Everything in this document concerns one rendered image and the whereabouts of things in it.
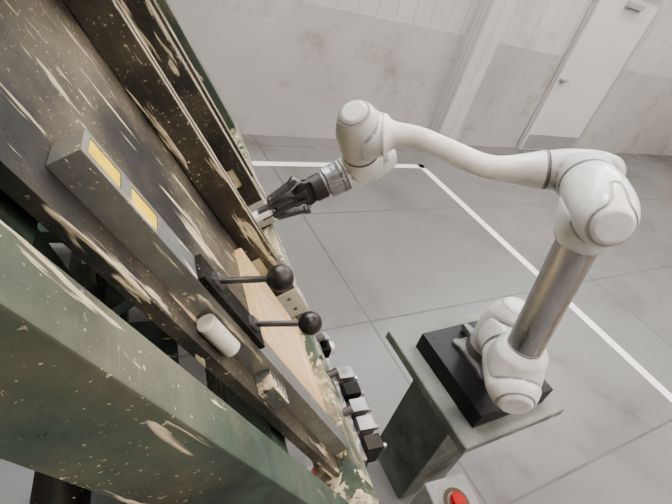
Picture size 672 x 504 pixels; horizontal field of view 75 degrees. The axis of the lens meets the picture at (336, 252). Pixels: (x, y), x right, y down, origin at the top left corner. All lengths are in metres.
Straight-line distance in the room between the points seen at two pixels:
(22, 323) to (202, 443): 0.20
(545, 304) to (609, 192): 0.34
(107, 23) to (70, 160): 0.46
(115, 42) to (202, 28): 3.38
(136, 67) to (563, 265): 1.02
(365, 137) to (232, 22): 3.39
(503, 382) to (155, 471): 1.10
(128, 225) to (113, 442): 0.25
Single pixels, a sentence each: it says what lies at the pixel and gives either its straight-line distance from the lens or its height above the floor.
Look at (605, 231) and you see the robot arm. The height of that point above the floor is 1.57.
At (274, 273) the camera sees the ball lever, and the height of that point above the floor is 1.55.
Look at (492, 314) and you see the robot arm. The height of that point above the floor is 1.05.
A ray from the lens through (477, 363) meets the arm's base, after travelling 1.67.
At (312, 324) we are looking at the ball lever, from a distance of 0.68.
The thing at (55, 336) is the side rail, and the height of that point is 1.70.
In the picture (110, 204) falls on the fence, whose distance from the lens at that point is 0.54.
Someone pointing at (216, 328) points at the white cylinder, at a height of 1.44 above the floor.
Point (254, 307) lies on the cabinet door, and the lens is 0.99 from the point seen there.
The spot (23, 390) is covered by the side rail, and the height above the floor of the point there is 1.65.
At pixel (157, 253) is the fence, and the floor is 1.56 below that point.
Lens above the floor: 1.93
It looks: 36 degrees down
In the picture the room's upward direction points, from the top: 18 degrees clockwise
